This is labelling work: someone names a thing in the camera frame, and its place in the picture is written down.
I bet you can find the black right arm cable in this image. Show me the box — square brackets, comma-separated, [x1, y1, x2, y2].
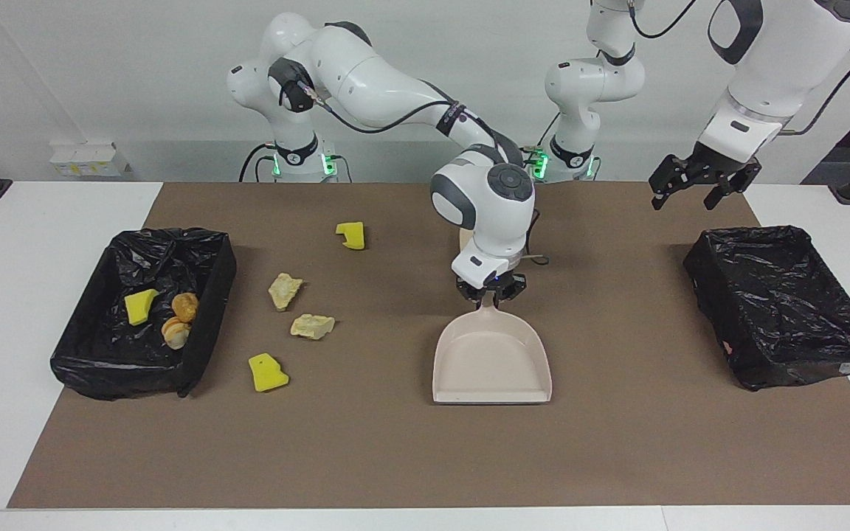
[296, 77, 470, 135]

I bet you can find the yellow sponge wedge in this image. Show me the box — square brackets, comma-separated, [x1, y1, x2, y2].
[124, 288, 160, 326]

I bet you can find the yellow sponge piece black dot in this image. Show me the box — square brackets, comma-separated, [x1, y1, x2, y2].
[248, 353, 290, 393]

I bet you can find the brown bread-like foam chunk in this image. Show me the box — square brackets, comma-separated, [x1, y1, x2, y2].
[171, 292, 200, 324]

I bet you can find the brown table mat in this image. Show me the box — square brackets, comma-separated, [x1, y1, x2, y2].
[7, 181, 850, 510]

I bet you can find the notched yellow sponge piece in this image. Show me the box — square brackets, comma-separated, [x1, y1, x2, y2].
[335, 221, 366, 251]

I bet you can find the beige plastic dustpan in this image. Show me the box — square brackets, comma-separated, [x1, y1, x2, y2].
[432, 299, 553, 405]

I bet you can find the cream and orange foam chunk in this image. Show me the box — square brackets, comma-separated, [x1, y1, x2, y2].
[161, 317, 192, 350]

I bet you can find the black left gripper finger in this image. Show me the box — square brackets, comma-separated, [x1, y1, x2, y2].
[703, 183, 747, 212]
[649, 170, 688, 212]

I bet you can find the black base cable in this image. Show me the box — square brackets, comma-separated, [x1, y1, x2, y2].
[239, 144, 278, 183]

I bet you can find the black bag-lined bin pink spot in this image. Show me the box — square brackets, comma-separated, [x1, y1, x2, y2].
[683, 225, 850, 392]

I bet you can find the white wall socket box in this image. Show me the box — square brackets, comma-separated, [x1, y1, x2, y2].
[49, 140, 131, 178]

